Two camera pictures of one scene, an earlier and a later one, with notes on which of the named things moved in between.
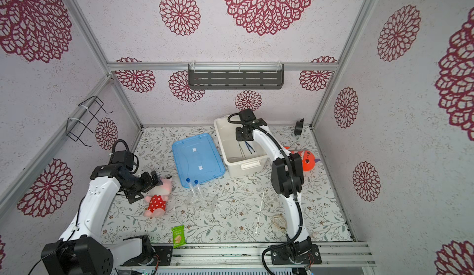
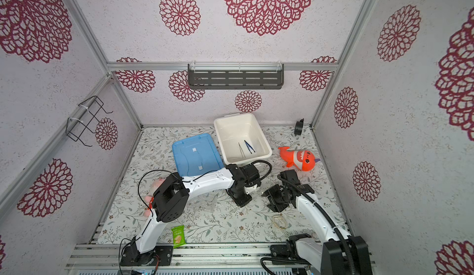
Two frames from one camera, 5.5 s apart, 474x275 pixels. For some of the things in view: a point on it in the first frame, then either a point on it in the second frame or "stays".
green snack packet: [178, 236] stays
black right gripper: [239, 137] → [274, 206]
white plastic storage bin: [241, 157] stays
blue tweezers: [246, 143] stays
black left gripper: [149, 184] → [241, 203]
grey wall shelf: [236, 76] stays
